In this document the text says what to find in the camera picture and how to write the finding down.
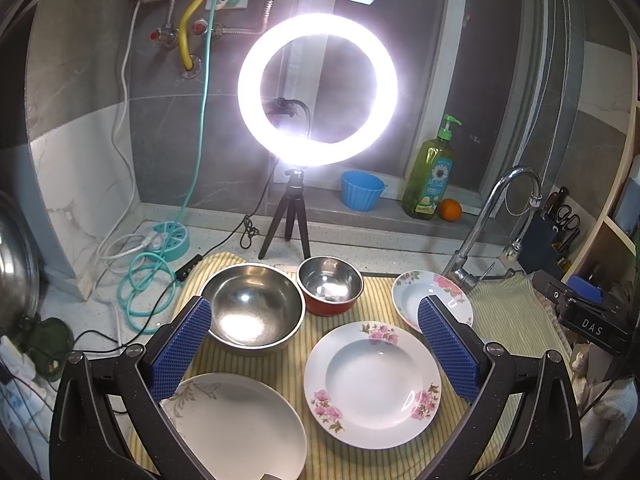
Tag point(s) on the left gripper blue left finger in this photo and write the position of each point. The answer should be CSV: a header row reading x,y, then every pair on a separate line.
x,y
173,347

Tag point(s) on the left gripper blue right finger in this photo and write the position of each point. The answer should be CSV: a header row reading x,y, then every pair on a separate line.
x,y
457,349

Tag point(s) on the large pink floral plate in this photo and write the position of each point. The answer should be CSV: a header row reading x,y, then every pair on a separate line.
x,y
372,385

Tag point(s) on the large steel bowl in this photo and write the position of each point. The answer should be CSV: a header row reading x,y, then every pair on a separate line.
x,y
256,309

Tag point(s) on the small pink floral plate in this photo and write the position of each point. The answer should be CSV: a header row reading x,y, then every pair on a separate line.
x,y
412,286

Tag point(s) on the white plate grey leaves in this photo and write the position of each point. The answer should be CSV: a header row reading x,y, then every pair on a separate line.
x,y
238,428

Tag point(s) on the red steel small bowl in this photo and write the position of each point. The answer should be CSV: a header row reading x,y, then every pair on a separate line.
x,y
331,286

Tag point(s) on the wooden shelf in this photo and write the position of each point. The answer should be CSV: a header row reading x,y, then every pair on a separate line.
x,y
606,243

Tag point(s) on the chrome faucet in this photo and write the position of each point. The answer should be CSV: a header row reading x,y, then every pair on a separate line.
x,y
454,268

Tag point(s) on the dark knife block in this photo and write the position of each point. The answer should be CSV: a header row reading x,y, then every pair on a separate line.
x,y
544,249

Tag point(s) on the black scissors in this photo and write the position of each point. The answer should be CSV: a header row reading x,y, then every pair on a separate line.
x,y
564,219

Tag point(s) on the teal round power strip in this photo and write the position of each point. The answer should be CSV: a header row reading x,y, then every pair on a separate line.
x,y
170,240

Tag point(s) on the orange fruit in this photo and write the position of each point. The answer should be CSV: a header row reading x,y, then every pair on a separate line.
x,y
449,210

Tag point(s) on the steel pot lid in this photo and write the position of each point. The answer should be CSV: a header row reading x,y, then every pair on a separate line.
x,y
20,279

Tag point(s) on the green dish soap bottle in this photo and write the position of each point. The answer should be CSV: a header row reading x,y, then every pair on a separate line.
x,y
430,173

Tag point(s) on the blue plastic cup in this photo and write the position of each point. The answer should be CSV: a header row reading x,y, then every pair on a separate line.
x,y
361,191

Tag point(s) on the white ring light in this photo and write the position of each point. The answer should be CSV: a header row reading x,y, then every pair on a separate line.
x,y
295,149

